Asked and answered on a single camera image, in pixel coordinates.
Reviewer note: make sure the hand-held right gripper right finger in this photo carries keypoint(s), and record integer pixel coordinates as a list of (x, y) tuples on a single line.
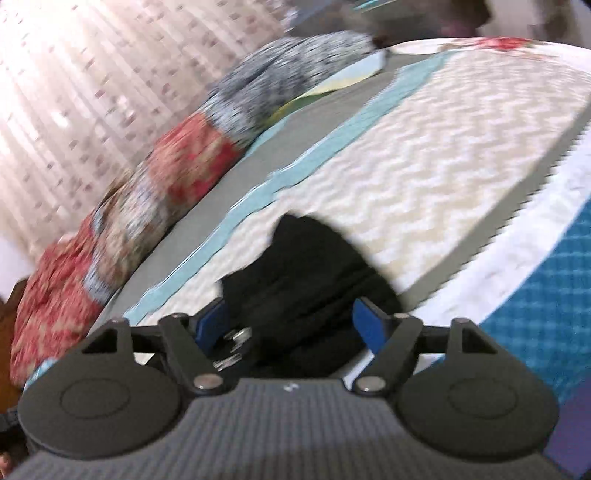
[(369, 323)]

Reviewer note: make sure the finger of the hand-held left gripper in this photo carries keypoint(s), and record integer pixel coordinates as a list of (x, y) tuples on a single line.
[(236, 342)]

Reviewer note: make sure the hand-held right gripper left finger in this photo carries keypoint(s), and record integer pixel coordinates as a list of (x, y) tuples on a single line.
[(210, 323)]

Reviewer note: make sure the black pants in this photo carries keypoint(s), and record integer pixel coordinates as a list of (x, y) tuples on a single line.
[(300, 286)]

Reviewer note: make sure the zigzag patterned bed blanket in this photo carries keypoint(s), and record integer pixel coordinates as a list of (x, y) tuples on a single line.
[(415, 161)]

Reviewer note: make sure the patchwork floral quilt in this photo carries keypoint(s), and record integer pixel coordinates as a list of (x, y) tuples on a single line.
[(184, 152)]

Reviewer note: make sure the teal lattice pattern pillow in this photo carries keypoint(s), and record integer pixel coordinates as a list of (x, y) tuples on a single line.
[(39, 370)]

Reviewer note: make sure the carved wooden headboard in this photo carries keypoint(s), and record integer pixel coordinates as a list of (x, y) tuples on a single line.
[(7, 346)]

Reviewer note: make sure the purple mat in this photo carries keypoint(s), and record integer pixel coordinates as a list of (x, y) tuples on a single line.
[(572, 429)]

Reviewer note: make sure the yellow green sheet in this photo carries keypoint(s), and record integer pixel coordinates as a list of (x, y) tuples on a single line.
[(332, 85)]

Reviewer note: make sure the beige leaf print curtain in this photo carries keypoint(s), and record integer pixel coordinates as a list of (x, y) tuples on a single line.
[(69, 92)]

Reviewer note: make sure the white floral bedsheet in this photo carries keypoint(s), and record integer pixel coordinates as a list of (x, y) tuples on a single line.
[(485, 45)]

